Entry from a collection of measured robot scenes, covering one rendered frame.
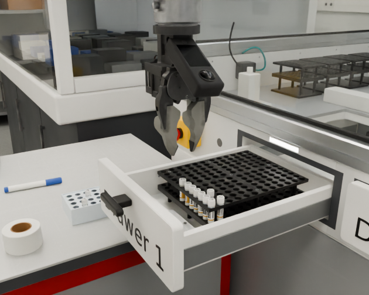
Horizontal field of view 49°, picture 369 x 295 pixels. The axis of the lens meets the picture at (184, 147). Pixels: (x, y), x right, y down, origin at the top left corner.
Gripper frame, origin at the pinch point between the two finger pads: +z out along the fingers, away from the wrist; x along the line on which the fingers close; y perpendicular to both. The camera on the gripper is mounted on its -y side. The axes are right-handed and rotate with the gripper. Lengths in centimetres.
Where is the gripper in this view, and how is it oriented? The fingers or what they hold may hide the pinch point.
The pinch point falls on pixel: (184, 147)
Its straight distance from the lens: 69.7
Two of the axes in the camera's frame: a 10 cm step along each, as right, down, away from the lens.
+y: -5.2, -3.0, 8.0
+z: 0.0, 9.4, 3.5
